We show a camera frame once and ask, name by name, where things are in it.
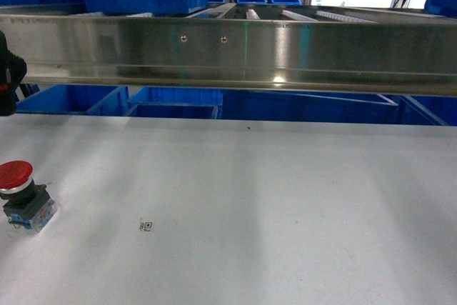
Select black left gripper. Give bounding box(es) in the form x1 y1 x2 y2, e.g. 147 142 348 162
1 31 27 116

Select red mushroom push button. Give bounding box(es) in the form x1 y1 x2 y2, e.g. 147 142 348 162
1 160 56 233

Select small printed code sticker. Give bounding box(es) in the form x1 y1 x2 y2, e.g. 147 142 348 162
139 217 156 232

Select blue bin below rail left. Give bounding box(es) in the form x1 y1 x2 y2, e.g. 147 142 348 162
16 84 129 116

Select blue bin below rail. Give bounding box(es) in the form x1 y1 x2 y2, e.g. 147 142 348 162
16 84 129 116
129 87 399 124

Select blue bin below rail centre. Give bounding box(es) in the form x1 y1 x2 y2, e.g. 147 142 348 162
129 87 399 124

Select stainless steel shelf rail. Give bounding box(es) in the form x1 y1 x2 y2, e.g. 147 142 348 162
1 3 456 96

